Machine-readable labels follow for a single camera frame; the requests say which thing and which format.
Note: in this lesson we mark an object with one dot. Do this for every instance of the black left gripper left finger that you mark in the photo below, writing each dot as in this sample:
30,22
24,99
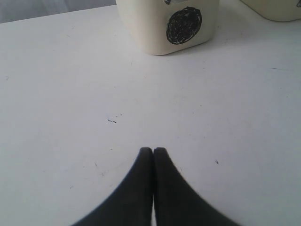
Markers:
130,204

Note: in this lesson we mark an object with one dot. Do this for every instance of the white backdrop curtain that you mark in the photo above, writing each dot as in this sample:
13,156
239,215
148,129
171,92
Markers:
13,10

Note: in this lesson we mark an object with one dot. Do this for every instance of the cream bin with circle mark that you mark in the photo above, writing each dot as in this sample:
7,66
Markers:
162,27

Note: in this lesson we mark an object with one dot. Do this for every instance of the cream bin with triangle mark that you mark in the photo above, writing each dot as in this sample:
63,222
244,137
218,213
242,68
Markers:
276,10

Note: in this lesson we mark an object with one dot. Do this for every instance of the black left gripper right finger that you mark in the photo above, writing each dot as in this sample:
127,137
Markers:
176,202

